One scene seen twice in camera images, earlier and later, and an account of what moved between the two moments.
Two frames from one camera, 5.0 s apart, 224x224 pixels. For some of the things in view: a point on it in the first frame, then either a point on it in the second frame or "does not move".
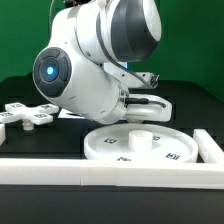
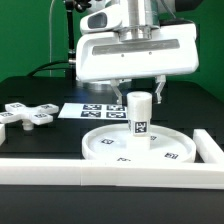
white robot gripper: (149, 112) → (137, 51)
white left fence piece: (2, 133) does not move
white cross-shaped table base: (18, 113) does not move
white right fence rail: (209, 149) does not move
